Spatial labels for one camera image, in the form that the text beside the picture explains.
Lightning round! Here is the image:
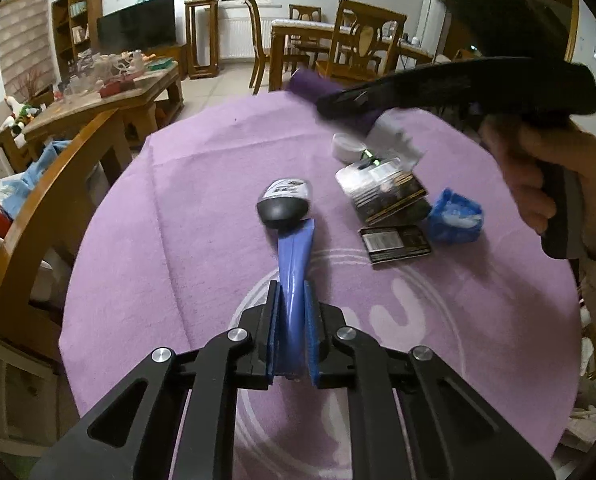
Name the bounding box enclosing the purple white tube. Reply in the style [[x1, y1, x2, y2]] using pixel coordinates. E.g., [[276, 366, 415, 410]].
[[285, 70, 424, 168]]

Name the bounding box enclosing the person right hand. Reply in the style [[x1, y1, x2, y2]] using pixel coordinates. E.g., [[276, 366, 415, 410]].
[[481, 117, 596, 260]]

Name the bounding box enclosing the wooden dining chair front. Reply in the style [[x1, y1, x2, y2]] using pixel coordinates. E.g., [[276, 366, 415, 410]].
[[315, 0, 407, 84]]

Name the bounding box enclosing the blue crumpled wrapper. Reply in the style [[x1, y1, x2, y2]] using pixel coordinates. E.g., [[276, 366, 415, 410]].
[[427, 188, 484, 244]]

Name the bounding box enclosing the black gold snack packet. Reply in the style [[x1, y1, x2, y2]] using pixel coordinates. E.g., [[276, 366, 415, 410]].
[[336, 157, 431, 226]]

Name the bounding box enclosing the purple tablecloth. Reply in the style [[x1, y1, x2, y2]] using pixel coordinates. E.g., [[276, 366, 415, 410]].
[[59, 92, 581, 479]]

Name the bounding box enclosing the black barcode card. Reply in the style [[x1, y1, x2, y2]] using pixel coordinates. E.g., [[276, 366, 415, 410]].
[[359, 224, 432, 266]]

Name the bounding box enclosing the wooden dining table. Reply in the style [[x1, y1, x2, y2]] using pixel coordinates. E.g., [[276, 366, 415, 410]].
[[269, 18, 433, 92]]

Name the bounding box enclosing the wooden chair beside table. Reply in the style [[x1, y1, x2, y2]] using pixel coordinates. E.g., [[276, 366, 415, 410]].
[[0, 110, 132, 363]]

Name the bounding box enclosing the tall wooden plant stand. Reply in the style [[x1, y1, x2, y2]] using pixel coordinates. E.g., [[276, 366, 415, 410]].
[[184, 0, 220, 79]]

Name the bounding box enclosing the wooden coffee table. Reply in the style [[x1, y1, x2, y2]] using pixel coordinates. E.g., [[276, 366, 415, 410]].
[[24, 61, 184, 151]]

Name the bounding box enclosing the black flat television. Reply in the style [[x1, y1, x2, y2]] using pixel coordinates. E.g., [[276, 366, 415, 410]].
[[96, 0, 176, 54]]

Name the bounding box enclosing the wooden bookshelf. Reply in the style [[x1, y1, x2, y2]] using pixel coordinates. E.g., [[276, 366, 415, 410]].
[[51, 0, 103, 79]]

